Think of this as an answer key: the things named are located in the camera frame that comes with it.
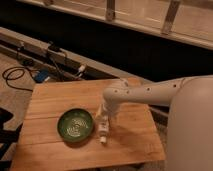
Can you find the dark chair at left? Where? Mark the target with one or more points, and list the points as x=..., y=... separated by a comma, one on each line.
x=7, y=137

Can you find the green ceramic bowl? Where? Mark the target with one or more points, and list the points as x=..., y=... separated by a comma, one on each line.
x=75, y=125

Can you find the black power adapter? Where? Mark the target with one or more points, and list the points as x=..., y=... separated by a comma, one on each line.
x=54, y=48

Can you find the white window frame rail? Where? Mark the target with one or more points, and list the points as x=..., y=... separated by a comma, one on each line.
x=187, y=21

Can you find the white plastic bottle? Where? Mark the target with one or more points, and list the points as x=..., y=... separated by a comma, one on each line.
x=102, y=129

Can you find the grey baseboard rail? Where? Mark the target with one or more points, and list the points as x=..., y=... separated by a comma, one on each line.
x=39, y=51

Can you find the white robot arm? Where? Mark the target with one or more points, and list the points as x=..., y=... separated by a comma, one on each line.
x=190, y=119

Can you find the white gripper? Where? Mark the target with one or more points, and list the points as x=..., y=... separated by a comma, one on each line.
x=108, y=109

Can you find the blue box on floor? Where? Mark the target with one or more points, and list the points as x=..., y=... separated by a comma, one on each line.
x=41, y=76

